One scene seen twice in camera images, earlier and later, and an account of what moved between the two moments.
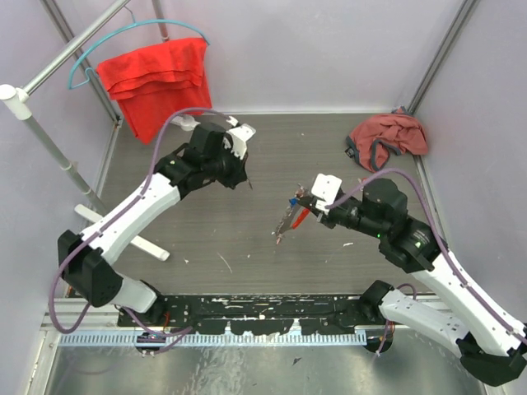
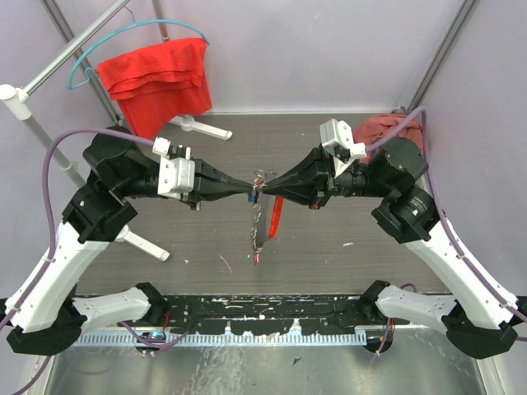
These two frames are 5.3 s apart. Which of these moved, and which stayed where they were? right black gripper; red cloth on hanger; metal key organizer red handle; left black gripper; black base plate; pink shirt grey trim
Moved: right black gripper; left black gripper; metal key organizer red handle
Stayed: pink shirt grey trim; black base plate; red cloth on hanger
